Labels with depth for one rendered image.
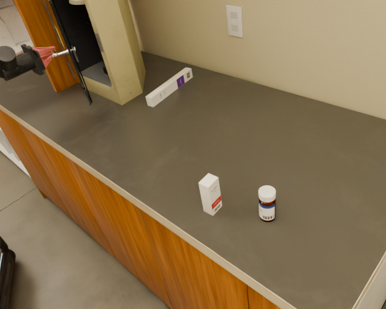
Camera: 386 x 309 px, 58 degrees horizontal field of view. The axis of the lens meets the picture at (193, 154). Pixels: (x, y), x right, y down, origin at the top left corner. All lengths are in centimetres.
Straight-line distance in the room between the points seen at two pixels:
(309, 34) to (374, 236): 68
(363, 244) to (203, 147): 54
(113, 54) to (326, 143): 81
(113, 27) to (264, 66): 58
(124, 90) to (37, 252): 129
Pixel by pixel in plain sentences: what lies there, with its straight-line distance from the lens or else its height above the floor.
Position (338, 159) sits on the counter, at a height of 94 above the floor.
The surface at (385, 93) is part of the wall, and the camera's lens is 125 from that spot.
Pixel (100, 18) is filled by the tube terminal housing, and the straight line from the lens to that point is 133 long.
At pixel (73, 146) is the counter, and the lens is 130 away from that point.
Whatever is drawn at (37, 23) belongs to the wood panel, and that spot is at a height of 124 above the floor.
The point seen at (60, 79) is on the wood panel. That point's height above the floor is 99.
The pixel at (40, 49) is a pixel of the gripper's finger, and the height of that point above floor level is 123.
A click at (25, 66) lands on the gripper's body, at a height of 120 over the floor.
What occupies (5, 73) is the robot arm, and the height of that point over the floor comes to 120.
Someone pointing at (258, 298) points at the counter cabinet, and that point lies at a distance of 94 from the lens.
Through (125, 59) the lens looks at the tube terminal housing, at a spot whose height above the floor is 111.
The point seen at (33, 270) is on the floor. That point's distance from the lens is 230.
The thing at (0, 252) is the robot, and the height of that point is 22.
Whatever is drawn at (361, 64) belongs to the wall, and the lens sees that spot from 123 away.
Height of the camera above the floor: 163
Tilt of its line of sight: 39 degrees down
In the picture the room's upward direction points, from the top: 11 degrees counter-clockwise
